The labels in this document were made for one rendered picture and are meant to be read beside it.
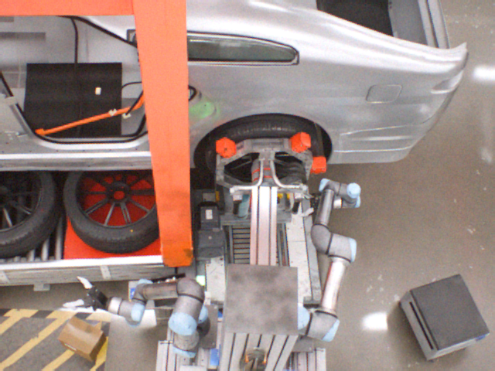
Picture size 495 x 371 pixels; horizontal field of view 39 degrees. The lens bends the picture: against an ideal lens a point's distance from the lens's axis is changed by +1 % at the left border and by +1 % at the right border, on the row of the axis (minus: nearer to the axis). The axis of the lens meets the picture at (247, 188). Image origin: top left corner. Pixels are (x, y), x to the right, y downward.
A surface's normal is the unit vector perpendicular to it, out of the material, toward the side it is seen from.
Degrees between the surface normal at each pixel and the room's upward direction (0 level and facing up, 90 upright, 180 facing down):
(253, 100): 90
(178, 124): 90
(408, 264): 0
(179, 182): 90
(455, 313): 0
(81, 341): 0
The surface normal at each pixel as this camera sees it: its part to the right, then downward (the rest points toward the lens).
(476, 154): 0.07, -0.46
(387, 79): 0.08, 0.80
